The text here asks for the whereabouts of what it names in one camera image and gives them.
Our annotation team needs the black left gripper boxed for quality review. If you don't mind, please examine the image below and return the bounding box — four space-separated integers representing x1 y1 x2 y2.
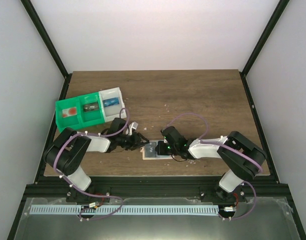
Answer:
116 131 150 151

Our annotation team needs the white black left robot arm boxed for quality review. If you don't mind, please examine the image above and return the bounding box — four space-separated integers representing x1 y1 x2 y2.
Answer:
42 117 150 202

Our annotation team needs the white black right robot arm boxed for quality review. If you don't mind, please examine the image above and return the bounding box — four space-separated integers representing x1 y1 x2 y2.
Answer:
155 126 267 202

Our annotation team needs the blue credit card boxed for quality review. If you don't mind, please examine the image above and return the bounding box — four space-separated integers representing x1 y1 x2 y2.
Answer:
102 97 120 108

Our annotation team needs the black vip card in bin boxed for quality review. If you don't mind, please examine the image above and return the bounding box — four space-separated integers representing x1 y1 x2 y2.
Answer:
83 101 100 113

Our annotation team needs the white red card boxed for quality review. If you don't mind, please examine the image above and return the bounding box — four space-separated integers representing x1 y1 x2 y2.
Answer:
62 106 77 118

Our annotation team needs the white plastic bin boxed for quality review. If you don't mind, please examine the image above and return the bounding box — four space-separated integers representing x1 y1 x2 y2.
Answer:
98 87 127 123

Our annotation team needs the green plastic bin middle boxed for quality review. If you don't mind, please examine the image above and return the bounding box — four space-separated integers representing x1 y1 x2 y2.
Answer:
77 92 105 128

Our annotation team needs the green plastic bin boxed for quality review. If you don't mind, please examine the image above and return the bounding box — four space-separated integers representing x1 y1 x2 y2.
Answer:
55 97 85 133
77 92 105 128

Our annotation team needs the green plastic bin left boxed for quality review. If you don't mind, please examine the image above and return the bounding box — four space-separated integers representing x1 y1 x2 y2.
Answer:
55 97 85 133

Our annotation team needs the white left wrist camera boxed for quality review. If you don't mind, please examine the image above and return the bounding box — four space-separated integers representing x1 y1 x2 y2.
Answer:
127 121 138 136

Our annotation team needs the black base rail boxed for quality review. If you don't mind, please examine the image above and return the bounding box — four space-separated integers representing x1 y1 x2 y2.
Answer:
25 175 290 205

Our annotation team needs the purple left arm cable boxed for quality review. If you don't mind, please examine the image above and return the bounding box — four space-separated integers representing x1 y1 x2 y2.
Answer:
53 107 130 222

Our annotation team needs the light blue slotted cable duct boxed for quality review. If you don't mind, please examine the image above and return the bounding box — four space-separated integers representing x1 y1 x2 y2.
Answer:
29 204 219 216

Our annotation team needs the metal base plate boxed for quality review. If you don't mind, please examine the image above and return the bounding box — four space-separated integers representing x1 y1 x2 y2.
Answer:
10 197 301 240

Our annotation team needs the black frame post left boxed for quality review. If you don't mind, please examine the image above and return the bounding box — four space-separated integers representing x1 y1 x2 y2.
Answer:
19 0 70 78

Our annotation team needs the black frame post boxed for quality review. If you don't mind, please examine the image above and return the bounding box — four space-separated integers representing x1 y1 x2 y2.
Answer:
239 0 291 76
19 0 70 78

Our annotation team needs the black frame post right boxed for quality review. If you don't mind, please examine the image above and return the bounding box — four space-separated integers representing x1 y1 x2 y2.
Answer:
239 0 291 76

